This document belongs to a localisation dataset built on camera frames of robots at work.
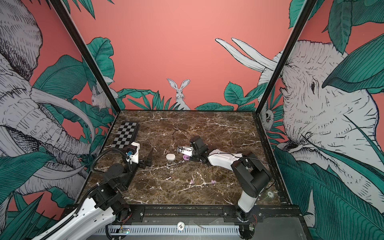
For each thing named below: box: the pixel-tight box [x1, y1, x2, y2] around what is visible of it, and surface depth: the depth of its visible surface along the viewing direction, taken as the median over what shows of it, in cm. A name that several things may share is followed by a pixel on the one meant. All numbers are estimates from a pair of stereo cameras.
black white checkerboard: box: [111, 121, 140, 149], surface depth 103 cm
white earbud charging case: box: [165, 153, 176, 161], surface depth 95 cm
